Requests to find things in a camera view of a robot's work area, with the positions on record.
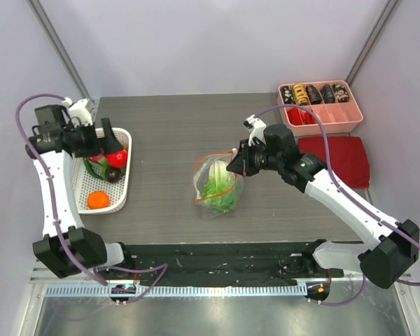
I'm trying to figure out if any clear zip bag orange zipper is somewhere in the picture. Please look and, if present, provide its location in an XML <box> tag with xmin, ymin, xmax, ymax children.
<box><xmin>192</xmin><ymin>148</ymin><xmax>244</xmax><ymax>220</ymax></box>

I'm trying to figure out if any dark brown mangosteen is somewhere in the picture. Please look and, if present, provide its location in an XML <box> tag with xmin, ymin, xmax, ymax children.
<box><xmin>104</xmin><ymin>167</ymin><xmax>122</xmax><ymax>183</ymax></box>

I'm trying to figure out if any green lettuce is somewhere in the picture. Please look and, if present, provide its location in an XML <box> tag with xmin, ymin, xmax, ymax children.
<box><xmin>202</xmin><ymin>160</ymin><xmax>240</xmax><ymax>214</ymax></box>

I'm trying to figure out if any orange tangerine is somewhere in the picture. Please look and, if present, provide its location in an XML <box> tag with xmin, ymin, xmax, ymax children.
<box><xmin>87</xmin><ymin>190</ymin><xmax>110</xmax><ymax>210</ymax></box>

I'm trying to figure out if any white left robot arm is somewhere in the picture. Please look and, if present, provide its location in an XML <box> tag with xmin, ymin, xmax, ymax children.
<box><xmin>25</xmin><ymin>104</ymin><xmax>135</xmax><ymax>279</ymax></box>

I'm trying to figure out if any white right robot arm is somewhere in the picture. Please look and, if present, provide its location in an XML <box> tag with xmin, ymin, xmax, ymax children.
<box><xmin>227</xmin><ymin>118</ymin><xmax>419</xmax><ymax>289</ymax></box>

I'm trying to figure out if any pink dragon fruit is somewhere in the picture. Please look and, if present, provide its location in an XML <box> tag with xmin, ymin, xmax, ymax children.
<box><xmin>83</xmin><ymin>155</ymin><xmax>109</xmax><ymax>181</ymax></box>

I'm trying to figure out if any white perforated plastic basket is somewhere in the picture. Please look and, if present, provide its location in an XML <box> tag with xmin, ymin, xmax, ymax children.
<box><xmin>71</xmin><ymin>127</ymin><xmax>132</xmax><ymax>215</ymax></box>

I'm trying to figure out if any red cloth in box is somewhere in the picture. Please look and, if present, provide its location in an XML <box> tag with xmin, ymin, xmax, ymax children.
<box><xmin>287</xmin><ymin>108</ymin><xmax>316</xmax><ymax>126</ymax></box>

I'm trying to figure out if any black patterned roll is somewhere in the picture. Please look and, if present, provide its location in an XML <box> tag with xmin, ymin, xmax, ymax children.
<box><xmin>320</xmin><ymin>84</ymin><xmax>337</xmax><ymax>104</ymax></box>
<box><xmin>280</xmin><ymin>85</ymin><xmax>296</xmax><ymax>104</ymax></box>

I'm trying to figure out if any yellow patterned roll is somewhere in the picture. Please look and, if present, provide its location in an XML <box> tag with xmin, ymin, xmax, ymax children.
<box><xmin>293</xmin><ymin>83</ymin><xmax>310</xmax><ymax>106</ymax></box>

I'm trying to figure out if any dark patterned roll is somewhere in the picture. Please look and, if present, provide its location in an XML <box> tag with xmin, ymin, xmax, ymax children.
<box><xmin>306</xmin><ymin>85</ymin><xmax>323</xmax><ymax>105</ymax></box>

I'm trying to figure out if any pink divided storage box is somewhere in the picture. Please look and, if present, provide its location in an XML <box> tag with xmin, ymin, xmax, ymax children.
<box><xmin>279</xmin><ymin>80</ymin><xmax>363</xmax><ymax>137</ymax></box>

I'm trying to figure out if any dark red folded cloth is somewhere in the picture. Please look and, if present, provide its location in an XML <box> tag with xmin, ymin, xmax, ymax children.
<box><xmin>297</xmin><ymin>136</ymin><xmax>370</xmax><ymax>189</ymax></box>

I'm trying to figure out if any floral patterned roll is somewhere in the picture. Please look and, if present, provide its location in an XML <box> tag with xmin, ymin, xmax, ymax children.
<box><xmin>332</xmin><ymin>83</ymin><xmax>350</xmax><ymax>103</ymax></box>

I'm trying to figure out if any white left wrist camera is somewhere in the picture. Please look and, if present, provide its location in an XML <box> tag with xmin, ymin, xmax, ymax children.
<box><xmin>61</xmin><ymin>97</ymin><xmax>94</xmax><ymax>126</ymax></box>

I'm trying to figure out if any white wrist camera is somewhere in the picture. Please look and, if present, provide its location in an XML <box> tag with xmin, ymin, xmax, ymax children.
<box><xmin>243</xmin><ymin>115</ymin><xmax>266</xmax><ymax>146</ymax></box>
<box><xmin>61</xmin><ymin>97</ymin><xmax>94</xmax><ymax>126</ymax></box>

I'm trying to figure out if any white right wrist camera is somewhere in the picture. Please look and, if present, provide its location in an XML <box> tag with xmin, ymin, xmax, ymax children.
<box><xmin>243</xmin><ymin>115</ymin><xmax>266</xmax><ymax>146</ymax></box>

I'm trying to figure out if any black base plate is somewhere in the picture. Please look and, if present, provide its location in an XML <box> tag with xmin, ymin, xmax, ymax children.
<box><xmin>100</xmin><ymin>240</ymin><xmax>344</xmax><ymax>288</ymax></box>

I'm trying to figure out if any slotted cable duct rail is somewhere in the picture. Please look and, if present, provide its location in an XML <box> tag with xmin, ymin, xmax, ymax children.
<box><xmin>45</xmin><ymin>283</ymin><xmax>307</xmax><ymax>298</ymax></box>

